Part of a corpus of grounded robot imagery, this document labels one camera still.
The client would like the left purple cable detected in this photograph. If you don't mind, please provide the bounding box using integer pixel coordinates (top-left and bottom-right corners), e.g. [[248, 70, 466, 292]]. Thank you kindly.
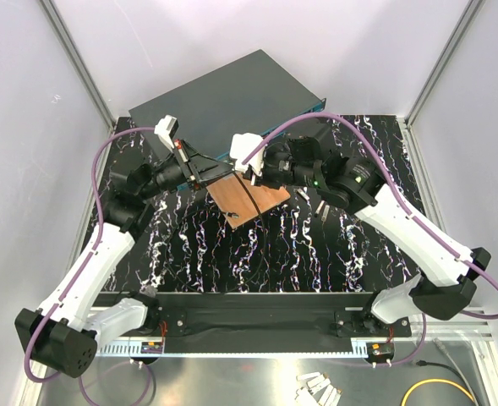
[[22, 125, 161, 406]]

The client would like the purple cable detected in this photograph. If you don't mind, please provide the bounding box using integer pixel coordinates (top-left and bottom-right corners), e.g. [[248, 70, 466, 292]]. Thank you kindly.
[[22, 125, 161, 406], [242, 113, 498, 368]]

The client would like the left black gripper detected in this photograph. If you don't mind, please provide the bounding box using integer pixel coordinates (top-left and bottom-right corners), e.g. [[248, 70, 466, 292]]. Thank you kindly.
[[140, 139, 236, 200]]

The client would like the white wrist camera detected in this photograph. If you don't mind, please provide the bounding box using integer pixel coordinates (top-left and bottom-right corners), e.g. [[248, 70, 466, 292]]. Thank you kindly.
[[154, 115, 178, 151], [229, 133, 264, 173]]

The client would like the yellow fiber cable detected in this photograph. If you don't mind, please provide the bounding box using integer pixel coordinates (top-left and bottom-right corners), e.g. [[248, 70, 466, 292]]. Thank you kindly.
[[402, 379, 477, 406]]

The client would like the dark teal network switch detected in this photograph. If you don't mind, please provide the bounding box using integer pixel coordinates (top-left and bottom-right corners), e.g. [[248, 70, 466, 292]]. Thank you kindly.
[[129, 50, 326, 158]]

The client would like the black cable with plug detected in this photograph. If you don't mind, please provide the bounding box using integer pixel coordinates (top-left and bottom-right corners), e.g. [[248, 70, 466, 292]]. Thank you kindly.
[[416, 359, 493, 406]]

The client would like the pile of white modules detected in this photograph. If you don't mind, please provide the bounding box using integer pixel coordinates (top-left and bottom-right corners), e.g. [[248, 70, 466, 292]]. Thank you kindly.
[[294, 372, 342, 406]]

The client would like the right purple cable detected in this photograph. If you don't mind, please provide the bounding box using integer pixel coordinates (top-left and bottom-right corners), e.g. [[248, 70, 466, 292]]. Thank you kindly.
[[242, 113, 498, 368]]

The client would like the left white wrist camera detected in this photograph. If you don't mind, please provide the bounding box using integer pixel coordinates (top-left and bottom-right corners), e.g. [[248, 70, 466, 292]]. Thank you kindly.
[[154, 115, 178, 151]]

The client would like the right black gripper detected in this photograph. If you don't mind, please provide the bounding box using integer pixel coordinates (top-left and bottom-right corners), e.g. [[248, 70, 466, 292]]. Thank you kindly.
[[242, 144, 320, 190]]

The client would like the wooden board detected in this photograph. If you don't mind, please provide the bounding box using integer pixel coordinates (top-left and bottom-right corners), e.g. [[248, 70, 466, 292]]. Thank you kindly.
[[206, 174, 291, 229]]

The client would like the white slotted cable duct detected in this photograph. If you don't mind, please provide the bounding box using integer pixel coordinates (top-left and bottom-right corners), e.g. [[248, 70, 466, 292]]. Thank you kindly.
[[96, 340, 164, 358]]

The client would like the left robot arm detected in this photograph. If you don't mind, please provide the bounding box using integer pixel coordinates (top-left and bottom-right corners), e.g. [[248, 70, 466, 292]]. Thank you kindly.
[[14, 140, 233, 383]]

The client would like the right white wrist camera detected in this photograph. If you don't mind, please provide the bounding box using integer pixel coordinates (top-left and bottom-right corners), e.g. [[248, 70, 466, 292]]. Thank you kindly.
[[229, 133, 264, 173]]

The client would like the grey ethernet cable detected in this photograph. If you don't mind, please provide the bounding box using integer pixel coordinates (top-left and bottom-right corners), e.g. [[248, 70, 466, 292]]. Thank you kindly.
[[434, 341, 493, 406]]

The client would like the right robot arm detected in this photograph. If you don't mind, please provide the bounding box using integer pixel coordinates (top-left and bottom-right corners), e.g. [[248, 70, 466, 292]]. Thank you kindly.
[[235, 137, 490, 336]]

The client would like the black braided fiber cable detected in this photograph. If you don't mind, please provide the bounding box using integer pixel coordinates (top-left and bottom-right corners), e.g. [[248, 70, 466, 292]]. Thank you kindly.
[[164, 179, 271, 294]]

